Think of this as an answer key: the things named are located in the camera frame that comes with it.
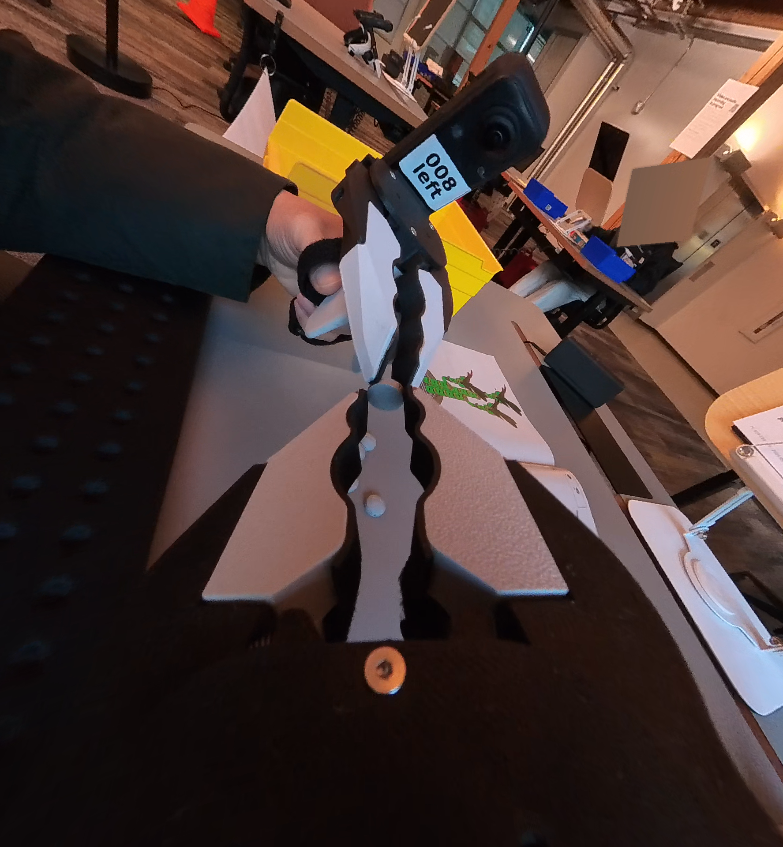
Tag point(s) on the bamboo print instruction booklet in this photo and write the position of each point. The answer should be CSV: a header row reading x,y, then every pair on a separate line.
x,y
497,423

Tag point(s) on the person's left hand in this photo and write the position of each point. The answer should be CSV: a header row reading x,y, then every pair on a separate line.
x,y
292,225

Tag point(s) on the orange traffic cone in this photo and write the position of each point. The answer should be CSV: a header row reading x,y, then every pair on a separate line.
x,y
199,13

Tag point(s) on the red box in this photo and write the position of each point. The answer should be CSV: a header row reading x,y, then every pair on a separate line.
x,y
517,268

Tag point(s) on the black round pole stand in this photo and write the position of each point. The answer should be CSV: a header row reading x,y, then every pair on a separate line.
x,y
110,66

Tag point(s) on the yellow plastic bin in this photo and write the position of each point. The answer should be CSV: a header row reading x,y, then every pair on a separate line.
x,y
312,145

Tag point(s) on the black screen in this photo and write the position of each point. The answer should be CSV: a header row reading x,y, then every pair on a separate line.
x,y
609,151

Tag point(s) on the black backpack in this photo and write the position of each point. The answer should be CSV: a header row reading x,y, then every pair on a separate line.
x,y
656,268

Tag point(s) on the wooden side table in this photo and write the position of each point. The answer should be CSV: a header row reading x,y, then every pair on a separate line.
x,y
583,261

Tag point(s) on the metal pipe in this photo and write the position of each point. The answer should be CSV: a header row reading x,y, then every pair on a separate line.
x,y
603,86

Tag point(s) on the white wall notice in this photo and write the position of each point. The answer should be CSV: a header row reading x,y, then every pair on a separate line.
x,y
712,119

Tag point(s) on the black perforated panel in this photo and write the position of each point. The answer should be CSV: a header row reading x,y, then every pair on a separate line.
x,y
67,410

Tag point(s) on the black box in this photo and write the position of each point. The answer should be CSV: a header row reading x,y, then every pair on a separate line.
x,y
583,370

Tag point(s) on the white sign stand base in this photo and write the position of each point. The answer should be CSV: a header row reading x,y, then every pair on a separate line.
x,y
669,549

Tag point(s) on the small round grey piece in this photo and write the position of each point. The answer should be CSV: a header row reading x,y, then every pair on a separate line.
x,y
386,396

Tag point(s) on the person's left forearm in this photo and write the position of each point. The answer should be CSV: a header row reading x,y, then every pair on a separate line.
x,y
100,185

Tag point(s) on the large grey panel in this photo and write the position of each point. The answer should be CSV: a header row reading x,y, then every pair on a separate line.
x,y
669,205

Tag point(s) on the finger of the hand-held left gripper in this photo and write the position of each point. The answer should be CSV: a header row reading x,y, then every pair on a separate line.
x,y
434,311
368,291

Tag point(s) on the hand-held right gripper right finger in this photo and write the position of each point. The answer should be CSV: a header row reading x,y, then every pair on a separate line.
x,y
484,523

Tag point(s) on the white paper sheet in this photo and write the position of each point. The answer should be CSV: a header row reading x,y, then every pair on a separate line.
x,y
255,126

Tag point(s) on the white rounded paper pad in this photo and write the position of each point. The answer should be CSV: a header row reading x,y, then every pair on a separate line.
x,y
560,493

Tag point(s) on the long grey table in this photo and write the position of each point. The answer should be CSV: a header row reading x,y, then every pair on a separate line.
x,y
338,59

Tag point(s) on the black bag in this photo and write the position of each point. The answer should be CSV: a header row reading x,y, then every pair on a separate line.
x,y
246,66

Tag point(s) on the blue storage bin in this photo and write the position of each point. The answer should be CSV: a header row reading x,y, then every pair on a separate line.
x,y
606,259
545,197

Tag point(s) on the black and white device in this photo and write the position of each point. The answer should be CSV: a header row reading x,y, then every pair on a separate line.
x,y
365,36

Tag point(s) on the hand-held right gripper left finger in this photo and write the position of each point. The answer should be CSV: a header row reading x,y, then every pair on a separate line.
x,y
285,529

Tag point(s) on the wall vent plate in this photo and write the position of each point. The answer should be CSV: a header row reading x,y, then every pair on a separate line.
x,y
772,322

